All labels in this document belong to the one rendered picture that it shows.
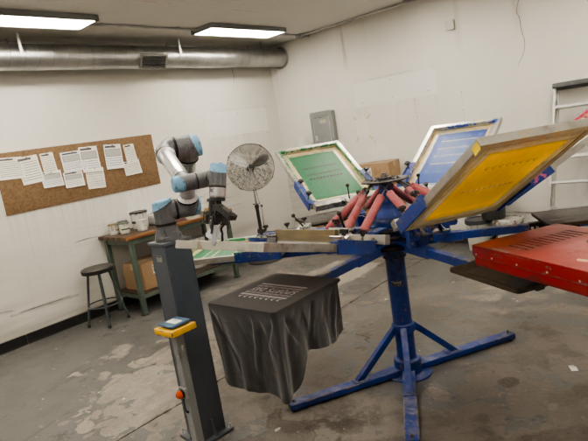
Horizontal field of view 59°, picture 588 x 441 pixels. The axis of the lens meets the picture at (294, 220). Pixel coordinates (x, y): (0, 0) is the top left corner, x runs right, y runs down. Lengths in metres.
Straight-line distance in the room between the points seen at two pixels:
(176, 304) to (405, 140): 4.66
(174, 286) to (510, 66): 4.65
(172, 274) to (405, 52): 4.80
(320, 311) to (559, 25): 4.58
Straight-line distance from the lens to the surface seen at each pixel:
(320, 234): 2.63
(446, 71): 6.72
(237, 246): 2.19
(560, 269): 2.00
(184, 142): 2.72
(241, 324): 2.43
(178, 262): 2.99
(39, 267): 6.03
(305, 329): 2.45
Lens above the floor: 1.68
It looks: 9 degrees down
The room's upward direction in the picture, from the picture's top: 9 degrees counter-clockwise
